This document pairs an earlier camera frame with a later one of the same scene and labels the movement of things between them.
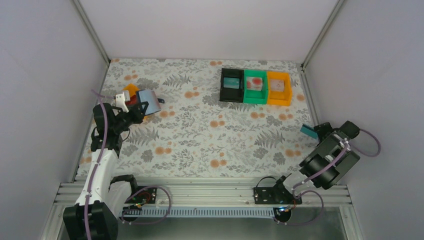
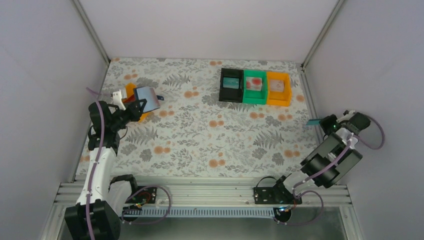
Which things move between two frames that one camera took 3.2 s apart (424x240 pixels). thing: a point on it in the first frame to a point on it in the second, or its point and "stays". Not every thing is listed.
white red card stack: (254, 83) stays
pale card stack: (277, 85) stays
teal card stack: (231, 82) stays
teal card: (309, 131) to (312, 122)
